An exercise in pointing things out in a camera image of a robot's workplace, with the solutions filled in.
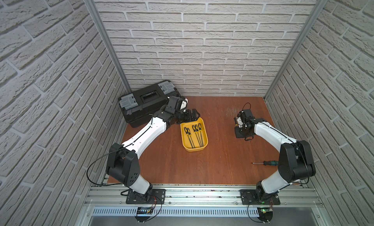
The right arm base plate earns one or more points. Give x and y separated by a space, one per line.
257 197

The right circuit board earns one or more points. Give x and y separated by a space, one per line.
265 214

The left circuit board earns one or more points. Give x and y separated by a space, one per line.
144 213

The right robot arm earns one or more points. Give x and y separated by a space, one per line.
295 162

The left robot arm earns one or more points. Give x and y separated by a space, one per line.
123 159

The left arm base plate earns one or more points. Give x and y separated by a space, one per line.
154 196

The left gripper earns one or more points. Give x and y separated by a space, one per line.
187 116

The black yellow file tool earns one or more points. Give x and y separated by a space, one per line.
188 133
195 135
201 134
198 134

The circuit board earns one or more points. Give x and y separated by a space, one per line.
265 214
144 213

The black plastic toolbox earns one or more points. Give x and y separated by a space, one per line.
137 107

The yellow plastic tray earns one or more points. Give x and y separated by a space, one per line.
185 141

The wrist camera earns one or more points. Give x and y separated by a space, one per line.
183 104
238 122

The aluminium frame rail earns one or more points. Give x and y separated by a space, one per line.
204 196

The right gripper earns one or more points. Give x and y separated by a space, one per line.
238 134

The green black screwdriver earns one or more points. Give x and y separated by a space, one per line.
267 163

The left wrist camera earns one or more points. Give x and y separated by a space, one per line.
183 104

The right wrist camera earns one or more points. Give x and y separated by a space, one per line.
238 122

